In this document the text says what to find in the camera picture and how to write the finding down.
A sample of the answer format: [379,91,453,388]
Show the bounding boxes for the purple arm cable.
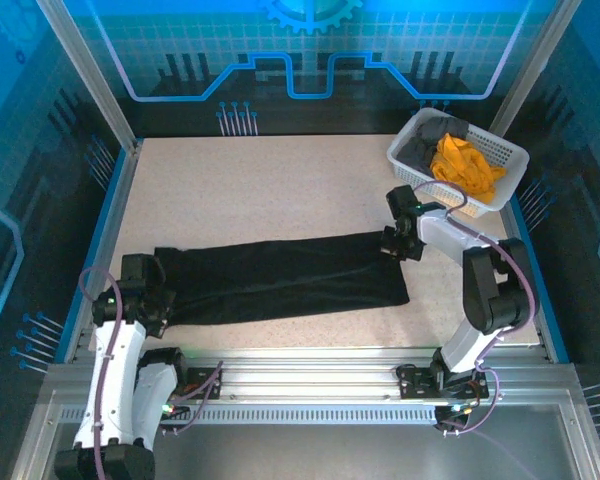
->
[413,179,539,351]
[78,265,131,480]

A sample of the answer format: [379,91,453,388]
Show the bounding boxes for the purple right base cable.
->
[437,367,505,434]

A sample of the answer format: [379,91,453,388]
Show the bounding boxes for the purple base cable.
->
[437,367,505,434]
[162,360,225,436]

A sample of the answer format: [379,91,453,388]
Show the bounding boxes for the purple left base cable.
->
[162,360,225,436]

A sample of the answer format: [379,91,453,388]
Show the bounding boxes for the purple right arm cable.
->
[413,179,539,351]

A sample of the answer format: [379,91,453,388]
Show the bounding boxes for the grey t-shirt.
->
[396,117,469,177]

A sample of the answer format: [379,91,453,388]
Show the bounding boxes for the slotted grey cable duct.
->
[59,403,440,427]

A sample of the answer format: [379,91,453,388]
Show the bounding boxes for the white plastic basket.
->
[385,107,530,221]

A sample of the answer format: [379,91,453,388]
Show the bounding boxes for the aluminium frame post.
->
[34,0,144,152]
[489,0,584,136]

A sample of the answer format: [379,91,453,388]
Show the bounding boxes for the aluminium mounting rail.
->
[47,348,576,402]

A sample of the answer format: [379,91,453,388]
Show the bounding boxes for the yellow t-shirt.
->
[428,132,508,205]

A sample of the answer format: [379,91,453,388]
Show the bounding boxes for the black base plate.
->
[396,363,491,401]
[184,366,225,401]

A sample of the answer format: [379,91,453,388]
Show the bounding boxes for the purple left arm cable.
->
[78,265,131,480]

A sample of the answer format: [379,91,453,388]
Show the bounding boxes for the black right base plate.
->
[396,363,491,401]

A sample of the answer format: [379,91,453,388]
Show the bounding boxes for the black t-shirt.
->
[153,230,411,327]

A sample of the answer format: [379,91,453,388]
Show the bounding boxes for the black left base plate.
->
[184,366,225,401]

